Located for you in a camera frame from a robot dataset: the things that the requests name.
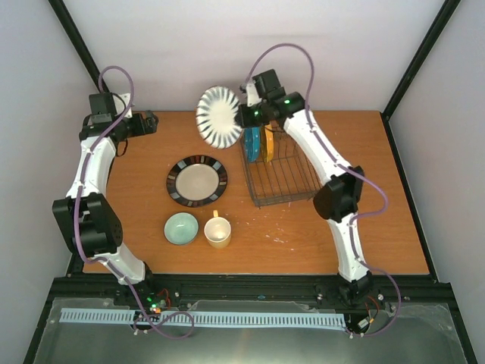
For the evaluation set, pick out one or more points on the teal polka dot plate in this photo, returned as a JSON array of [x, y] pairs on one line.
[[252, 143]]

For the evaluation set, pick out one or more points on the black frame post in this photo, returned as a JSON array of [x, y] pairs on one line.
[[433, 33], [71, 30]]

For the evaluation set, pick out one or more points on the black aluminium frame base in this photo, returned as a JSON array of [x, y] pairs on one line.
[[407, 319]]

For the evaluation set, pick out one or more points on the right black frame post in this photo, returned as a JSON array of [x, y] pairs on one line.
[[433, 33]]

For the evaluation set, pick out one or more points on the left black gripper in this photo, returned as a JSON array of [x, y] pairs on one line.
[[151, 127]]

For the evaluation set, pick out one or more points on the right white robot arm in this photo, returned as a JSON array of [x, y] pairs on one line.
[[341, 184]]

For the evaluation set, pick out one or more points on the light blue slotted cable duct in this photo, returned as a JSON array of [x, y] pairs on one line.
[[331, 321]]

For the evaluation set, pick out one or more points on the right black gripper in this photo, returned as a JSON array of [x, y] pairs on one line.
[[243, 120]]

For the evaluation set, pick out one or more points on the cream yellow mug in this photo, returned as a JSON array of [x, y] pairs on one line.
[[217, 231]]

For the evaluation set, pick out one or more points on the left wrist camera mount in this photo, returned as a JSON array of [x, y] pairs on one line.
[[121, 101]]

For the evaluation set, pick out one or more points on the orange polka dot plate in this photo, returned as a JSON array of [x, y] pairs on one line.
[[267, 141]]

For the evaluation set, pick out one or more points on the dark wire dish rack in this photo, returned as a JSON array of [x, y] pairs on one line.
[[289, 177]]

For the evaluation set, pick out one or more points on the left black frame post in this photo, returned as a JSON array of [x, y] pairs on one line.
[[71, 30]]

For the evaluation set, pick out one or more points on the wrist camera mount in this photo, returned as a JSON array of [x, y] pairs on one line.
[[251, 93], [121, 101]]

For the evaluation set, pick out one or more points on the light green ceramic bowl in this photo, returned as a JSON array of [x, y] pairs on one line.
[[181, 229]]

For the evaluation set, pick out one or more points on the black bottom plate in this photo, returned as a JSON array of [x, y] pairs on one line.
[[196, 181]]

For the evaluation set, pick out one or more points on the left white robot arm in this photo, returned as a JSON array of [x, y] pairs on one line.
[[87, 222]]

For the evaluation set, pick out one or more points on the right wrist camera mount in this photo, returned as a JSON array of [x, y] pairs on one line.
[[251, 93]]

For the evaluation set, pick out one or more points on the white blue striped plate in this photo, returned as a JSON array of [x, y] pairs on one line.
[[216, 117]]

